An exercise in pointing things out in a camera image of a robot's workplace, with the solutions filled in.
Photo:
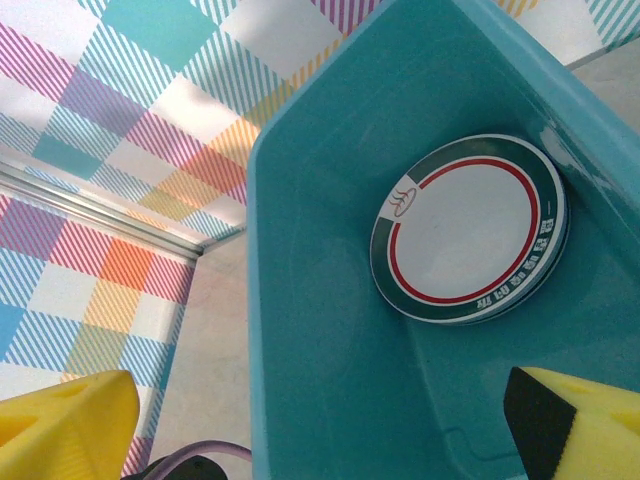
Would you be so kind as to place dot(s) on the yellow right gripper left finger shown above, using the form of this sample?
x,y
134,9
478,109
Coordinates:
x,y
65,430

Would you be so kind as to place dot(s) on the blue plastic bin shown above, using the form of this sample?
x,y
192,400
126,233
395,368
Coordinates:
x,y
325,250

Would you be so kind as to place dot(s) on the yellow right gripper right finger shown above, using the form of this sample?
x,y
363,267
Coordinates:
x,y
575,430

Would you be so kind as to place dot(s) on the aluminium frame post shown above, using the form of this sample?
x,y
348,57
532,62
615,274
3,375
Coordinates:
x,y
100,212

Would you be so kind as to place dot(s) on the white plate green red rings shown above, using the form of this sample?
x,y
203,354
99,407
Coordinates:
x,y
465,230

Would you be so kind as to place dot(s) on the white plate dark lettered rim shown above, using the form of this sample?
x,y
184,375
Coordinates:
x,y
565,215

